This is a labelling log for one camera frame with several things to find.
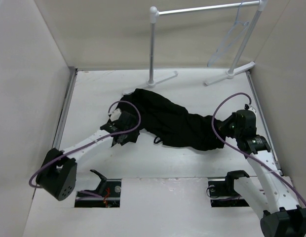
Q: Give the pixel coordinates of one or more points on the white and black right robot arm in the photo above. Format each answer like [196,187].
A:
[279,212]

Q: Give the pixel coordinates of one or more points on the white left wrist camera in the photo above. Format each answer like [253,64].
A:
[115,115]

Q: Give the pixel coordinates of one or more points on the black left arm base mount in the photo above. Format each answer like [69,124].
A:
[106,194]

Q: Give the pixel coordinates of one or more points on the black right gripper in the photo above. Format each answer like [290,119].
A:
[223,126]

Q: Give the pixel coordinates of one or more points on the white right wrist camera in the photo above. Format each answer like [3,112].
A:
[250,108]

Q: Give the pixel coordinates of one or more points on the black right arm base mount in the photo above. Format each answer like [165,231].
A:
[221,196]

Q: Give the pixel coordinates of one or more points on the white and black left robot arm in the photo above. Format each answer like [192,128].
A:
[58,172]

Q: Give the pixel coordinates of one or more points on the pale blue clothes hanger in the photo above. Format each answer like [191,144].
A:
[233,35]

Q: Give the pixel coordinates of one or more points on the black trousers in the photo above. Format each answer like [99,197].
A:
[170,122]

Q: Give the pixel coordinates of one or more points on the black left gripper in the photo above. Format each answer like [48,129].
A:
[133,134]

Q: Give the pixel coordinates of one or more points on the white metal clothes rack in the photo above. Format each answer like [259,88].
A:
[198,32]

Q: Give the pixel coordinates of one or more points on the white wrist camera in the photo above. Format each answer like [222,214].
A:
[115,115]
[250,108]

